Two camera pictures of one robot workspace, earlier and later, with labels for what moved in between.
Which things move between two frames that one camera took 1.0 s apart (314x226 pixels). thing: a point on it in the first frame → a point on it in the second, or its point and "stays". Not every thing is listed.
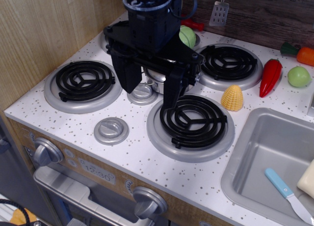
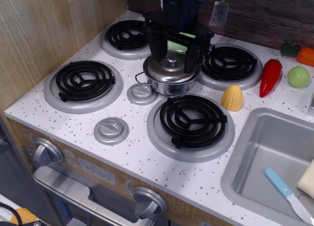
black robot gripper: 153,40 → 180,18
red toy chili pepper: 271,74 stays
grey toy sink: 255,140 stays
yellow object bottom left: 18,218 stays
